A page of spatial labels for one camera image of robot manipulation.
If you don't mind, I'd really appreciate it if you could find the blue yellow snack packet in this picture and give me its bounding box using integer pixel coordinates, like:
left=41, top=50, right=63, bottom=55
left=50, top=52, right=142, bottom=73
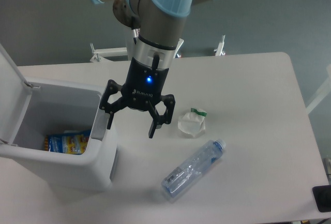
left=44, top=130, right=91, bottom=155

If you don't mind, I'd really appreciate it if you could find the black device at edge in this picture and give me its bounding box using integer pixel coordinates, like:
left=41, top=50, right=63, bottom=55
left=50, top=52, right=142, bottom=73
left=312, top=185, right=330, bottom=213

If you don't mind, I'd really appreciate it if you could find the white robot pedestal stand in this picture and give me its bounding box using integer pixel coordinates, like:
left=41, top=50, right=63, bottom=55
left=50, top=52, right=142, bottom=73
left=89, top=28, right=226, bottom=63

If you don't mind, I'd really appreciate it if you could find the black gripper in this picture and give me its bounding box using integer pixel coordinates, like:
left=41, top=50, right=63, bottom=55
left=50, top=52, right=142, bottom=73
left=99, top=57, right=176, bottom=139

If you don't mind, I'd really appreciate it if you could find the clear plastic water bottle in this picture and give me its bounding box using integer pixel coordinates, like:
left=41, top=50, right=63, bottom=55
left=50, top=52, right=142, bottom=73
left=161, top=139, right=226, bottom=199

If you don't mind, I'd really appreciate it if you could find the white plastic trash can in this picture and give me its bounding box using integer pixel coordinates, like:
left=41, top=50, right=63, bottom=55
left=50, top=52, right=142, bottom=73
left=1, top=49, right=117, bottom=191

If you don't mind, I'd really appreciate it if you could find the white frame at right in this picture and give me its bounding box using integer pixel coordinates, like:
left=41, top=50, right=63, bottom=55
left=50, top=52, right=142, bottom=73
left=306, top=64, right=330, bottom=114

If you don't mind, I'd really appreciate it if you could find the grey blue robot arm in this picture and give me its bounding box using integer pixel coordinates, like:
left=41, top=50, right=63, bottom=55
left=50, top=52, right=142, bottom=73
left=91, top=0, right=210, bottom=138

